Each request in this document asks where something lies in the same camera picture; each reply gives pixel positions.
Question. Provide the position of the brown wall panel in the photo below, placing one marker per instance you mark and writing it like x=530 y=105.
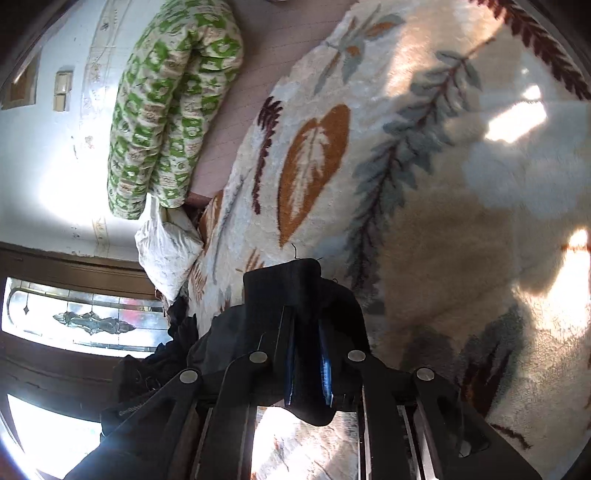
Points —
x=23 y=83

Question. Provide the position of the green checked quilt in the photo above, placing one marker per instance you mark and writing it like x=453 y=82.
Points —
x=171 y=101

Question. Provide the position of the leaf-print plush blanket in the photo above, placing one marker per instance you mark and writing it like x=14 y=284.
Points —
x=415 y=184

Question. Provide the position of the white leaf-print pillow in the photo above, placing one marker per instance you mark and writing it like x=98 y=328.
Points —
x=168 y=249

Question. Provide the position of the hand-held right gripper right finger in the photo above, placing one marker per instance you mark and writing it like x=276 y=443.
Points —
x=326 y=369

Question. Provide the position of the wooden glass-panel door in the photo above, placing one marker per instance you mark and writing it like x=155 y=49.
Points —
x=69 y=263

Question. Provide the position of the small black garment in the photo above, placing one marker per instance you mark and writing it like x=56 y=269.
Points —
x=180 y=321

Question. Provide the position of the black pants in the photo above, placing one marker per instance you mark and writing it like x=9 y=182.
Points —
x=300 y=286

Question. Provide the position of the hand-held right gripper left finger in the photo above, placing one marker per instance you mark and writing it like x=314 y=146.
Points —
x=291 y=364

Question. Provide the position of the pile of black clothes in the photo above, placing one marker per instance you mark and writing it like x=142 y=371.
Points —
x=138 y=369

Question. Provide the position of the stained glass window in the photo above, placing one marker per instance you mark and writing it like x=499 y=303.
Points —
x=78 y=318

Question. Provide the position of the wall switch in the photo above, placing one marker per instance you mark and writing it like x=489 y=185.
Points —
x=63 y=90

